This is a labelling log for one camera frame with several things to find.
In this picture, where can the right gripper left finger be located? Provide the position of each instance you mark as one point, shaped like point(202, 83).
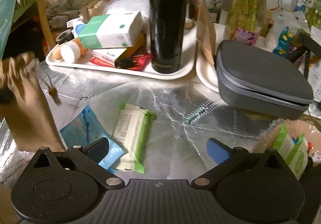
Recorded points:
point(97, 150)

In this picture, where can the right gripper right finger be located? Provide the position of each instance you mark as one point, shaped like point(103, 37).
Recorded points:
point(218, 151)

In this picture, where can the blue wet wipes pack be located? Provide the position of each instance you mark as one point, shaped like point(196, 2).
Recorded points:
point(86, 129)

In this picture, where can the green white wipes pack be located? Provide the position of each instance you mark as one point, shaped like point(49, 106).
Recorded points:
point(131, 133)

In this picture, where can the green wipes pack in basket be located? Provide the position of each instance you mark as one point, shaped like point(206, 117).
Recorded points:
point(293, 149)

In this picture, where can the woven basket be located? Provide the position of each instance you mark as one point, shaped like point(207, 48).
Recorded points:
point(309, 127)

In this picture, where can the grey zippered hard case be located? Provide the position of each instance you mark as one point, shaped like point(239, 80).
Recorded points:
point(254, 79)

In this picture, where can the white plastic tray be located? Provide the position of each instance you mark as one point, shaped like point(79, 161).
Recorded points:
point(140, 64)

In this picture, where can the orange white pill bottle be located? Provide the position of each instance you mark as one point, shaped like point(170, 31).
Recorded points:
point(70, 51)

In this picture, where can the black tape roll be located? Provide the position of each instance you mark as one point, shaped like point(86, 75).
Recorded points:
point(65, 36)

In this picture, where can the brown paper bag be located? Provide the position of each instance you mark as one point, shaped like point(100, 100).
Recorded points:
point(205, 33)

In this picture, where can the green white tissue box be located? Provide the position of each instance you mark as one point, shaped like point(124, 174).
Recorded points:
point(116, 30)

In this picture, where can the right glass vase bamboo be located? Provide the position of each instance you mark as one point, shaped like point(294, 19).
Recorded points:
point(245, 20)

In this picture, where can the wooden chair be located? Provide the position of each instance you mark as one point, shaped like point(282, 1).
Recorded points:
point(30, 30)

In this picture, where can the far right bamboo vase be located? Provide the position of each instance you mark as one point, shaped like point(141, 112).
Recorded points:
point(312, 14)

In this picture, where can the black thermos bottle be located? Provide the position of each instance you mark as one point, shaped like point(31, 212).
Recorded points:
point(166, 18)

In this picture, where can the green hanging cloth bag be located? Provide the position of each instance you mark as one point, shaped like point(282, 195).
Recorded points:
point(10, 10)

